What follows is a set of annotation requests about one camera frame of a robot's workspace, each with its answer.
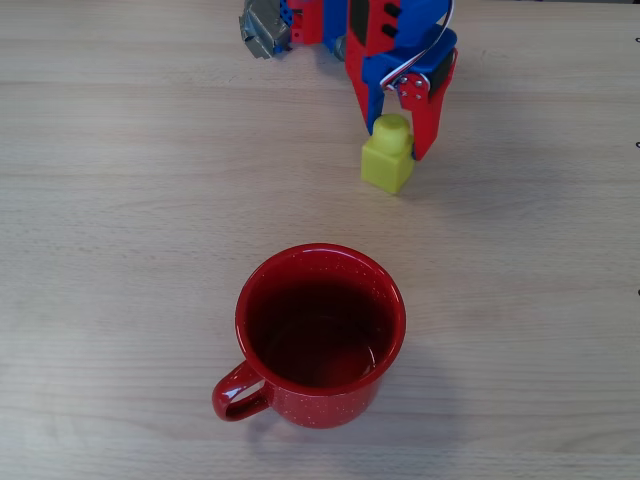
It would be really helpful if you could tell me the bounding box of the servo wire at wrist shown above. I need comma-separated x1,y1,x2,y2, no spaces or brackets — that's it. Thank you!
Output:
382,0,457,92

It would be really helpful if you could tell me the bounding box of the red speckled enamel mug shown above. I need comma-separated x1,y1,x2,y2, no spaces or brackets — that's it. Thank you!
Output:
210,242,407,430

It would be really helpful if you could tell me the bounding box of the yellow-green toy block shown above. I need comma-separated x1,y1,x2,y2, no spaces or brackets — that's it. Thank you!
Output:
360,113,416,195

